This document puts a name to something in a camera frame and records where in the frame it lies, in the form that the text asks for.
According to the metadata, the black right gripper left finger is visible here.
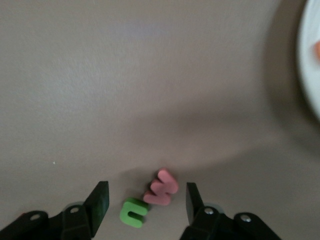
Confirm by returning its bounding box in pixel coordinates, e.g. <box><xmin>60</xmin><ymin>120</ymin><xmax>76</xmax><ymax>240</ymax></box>
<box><xmin>0</xmin><ymin>180</ymin><xmax>110</xmax><ymax>240</ymax></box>

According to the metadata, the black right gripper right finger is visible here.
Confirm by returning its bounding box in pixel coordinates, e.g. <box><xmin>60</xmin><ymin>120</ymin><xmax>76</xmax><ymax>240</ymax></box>
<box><xmin>179</xmin><ymin>182</ymin><xmax>281</xmax><ymax>240</ymax></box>

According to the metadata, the green foam letter u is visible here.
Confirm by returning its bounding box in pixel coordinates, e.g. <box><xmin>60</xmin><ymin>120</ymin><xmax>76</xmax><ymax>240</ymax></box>
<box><xmin>119</xmin><ymin>196</ymin><xmax>151</xmax><ymax>229</ymax></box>

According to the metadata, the pink foam letter w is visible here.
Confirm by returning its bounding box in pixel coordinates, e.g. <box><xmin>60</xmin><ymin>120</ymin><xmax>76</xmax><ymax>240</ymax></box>
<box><xmin>143</xmin><ymin>167</ymin><xmax>180</xmax><ymax>207</ymax></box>

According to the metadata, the beige brown plate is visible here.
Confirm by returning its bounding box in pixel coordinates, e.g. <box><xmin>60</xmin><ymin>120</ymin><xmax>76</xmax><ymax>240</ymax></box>
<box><xmin>296</xmin><ymin>0</ymin><xmax>320</xmax><ymax>116</ymax></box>

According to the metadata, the orange foam letter g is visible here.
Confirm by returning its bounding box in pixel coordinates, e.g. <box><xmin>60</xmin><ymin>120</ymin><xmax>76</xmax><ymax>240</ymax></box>
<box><xmin>313</xmin><ymin>39</ymin><xmax>320</xmax><ymax>62</ymax></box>

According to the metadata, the brown paper table cover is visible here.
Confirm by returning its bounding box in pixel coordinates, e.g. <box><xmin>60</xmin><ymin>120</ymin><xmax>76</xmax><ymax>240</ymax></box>
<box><xmin>0</xmin><ymin>0</ymin><xmax>320</xmax><ymax>240</ymax></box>

